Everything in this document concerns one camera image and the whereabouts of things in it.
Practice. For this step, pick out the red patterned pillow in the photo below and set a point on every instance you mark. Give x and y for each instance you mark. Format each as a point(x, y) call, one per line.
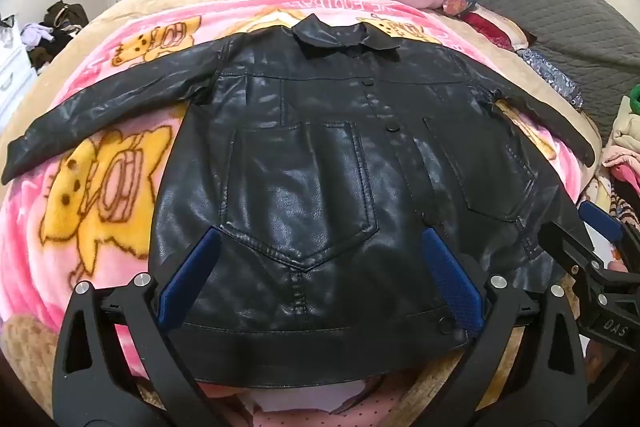
point(495, 32)

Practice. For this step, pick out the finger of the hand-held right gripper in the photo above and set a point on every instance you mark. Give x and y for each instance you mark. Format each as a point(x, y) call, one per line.
point(602, 219)
point(570, 244)

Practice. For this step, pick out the green object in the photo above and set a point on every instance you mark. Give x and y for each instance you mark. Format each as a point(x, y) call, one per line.
point(635, 99)

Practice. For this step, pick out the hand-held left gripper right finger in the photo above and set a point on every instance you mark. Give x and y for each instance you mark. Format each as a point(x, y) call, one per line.
point(452, 279)

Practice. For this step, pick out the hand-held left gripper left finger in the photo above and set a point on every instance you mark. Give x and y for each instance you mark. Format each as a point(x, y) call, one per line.
point(192, 272)

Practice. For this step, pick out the brown bag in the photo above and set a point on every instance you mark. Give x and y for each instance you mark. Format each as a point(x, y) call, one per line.
point(65, 14)

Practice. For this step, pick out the white drawer chest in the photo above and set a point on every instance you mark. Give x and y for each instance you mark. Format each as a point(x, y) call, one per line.
point(12, 67)

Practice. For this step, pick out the black leather jacket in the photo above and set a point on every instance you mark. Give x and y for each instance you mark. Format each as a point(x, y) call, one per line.
point(300, 182)

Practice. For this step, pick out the grey quilted headboard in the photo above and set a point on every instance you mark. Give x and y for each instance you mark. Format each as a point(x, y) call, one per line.
point(550, 7)

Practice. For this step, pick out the purple cloth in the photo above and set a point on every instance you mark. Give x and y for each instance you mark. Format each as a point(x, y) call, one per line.
point(35, 36)

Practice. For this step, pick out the blue patterned cloth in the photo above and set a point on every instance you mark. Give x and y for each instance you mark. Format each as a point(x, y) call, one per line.
point(550, 74)

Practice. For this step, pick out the pink printed blanket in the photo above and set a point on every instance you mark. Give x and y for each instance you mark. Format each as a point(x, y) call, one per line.
point(100, 187)

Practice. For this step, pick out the pink dotted cloth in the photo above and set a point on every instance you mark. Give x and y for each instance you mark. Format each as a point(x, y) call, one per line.
point(350, 409)

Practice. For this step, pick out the brown fuzzy cloth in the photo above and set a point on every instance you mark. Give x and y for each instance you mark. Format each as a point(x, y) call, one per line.
point(30, 357)

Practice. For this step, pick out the dark clothes pile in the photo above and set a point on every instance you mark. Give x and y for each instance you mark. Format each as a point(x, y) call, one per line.
point(55, 44)

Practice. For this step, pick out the pile of printed clothes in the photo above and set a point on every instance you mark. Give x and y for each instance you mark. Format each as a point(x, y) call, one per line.
point(625, 142)

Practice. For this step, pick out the beige bed sheet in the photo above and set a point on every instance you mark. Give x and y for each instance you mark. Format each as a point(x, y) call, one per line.
point(125, 14)

